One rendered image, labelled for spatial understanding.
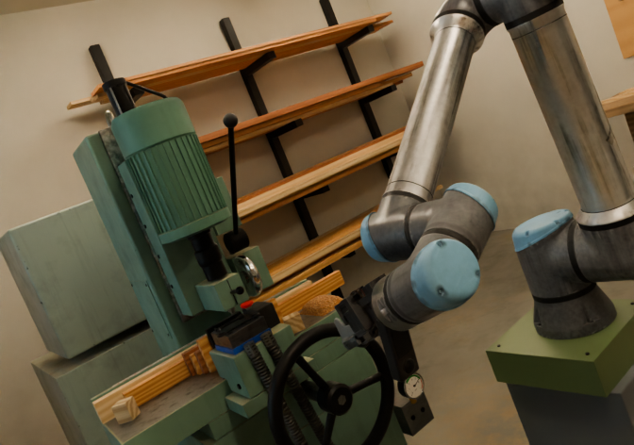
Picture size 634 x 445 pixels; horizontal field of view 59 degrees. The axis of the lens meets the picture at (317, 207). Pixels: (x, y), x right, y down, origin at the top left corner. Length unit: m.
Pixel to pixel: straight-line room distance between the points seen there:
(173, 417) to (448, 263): 0.67
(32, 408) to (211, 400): 2.54
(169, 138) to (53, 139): 2.52
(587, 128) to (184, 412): 0.99
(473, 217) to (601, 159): 0.49
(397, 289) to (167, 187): 0.65
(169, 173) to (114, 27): 2.88
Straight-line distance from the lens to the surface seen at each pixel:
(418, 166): 1.00
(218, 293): 1.33
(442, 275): 0.77
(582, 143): 1.26
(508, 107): 4.68
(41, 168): 3.73
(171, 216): 1.29
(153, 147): 1.30
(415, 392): 1.43
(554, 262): 1.40
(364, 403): 1.42
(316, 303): 1.39
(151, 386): 1.35
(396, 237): 0.92
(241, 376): 1.14
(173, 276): 1.46
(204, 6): 4.43
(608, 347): 1.41
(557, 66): 1.23
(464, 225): 0.83
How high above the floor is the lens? 1.28
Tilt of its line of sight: 6 degrees down
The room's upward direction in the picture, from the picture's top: 22 degrees counter-clockwise
